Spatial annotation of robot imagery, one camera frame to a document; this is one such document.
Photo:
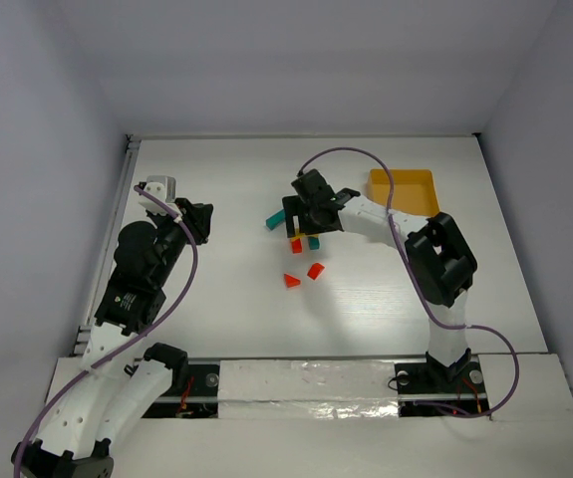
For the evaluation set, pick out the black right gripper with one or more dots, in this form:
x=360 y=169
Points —
x=292 y=217

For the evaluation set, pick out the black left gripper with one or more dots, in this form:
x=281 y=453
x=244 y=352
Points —
x=194 y=219

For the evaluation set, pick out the teal arch block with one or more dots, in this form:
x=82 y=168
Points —
x=275 y=220

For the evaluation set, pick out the yellow arch block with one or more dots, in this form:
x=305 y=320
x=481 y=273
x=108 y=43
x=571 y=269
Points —
x=299 y=233

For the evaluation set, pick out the red rectangular block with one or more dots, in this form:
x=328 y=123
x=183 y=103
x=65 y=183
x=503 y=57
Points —
x=296 y=246

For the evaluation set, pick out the teal rectangular block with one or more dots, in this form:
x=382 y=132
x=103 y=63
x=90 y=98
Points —
x=313 y=243

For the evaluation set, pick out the yellow plastic tray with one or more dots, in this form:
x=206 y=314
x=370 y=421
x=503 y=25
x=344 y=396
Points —
x=414 y=191

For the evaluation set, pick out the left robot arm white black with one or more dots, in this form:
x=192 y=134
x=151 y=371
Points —
x=121 y=375

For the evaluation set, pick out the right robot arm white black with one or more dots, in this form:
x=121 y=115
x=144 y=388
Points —
x=437 y=258

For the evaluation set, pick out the red wedge block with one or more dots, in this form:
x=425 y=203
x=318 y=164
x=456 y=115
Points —
x=315 y=270

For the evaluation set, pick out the red triangle block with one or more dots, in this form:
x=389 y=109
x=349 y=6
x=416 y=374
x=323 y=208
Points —
x=291 y=281

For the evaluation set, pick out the white foam base board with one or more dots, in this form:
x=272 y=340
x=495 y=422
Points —
x=337 y=418

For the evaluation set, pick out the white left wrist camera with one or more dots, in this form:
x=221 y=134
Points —
x=162 y=188

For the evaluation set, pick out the aluminium rail left edge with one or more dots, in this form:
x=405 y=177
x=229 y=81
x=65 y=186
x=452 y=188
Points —
x=105 y=260

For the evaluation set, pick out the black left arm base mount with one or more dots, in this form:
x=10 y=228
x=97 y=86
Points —
x=201 y=380

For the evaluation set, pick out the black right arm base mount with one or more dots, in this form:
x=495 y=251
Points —
x=418 y=379

